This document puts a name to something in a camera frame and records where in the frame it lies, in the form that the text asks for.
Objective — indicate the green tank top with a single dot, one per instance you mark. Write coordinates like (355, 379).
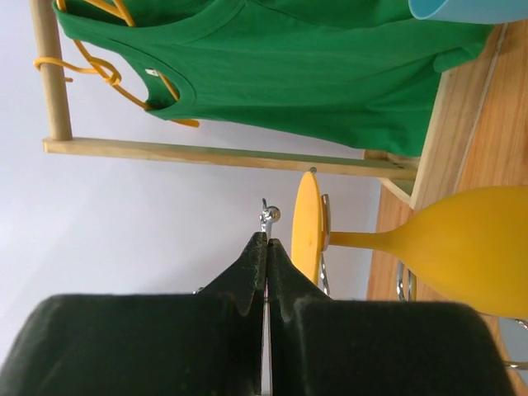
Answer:
(363, 74)

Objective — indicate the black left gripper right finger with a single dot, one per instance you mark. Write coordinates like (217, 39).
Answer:
(324, 346)

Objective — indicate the blue plastic wine glass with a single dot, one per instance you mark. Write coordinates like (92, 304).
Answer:
(486, 12)

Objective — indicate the orange plastic wine glass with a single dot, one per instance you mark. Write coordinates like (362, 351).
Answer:
(453, 247)

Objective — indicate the wooden clothes rack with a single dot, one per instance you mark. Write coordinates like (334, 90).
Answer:
(417, 183)

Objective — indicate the chrome wine glass rack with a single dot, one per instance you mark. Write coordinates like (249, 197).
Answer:
(326, 247)

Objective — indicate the yellow clothes hanger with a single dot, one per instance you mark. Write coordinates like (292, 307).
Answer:
(105, 69)

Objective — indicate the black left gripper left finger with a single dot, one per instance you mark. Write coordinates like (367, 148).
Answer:
(207, 343)

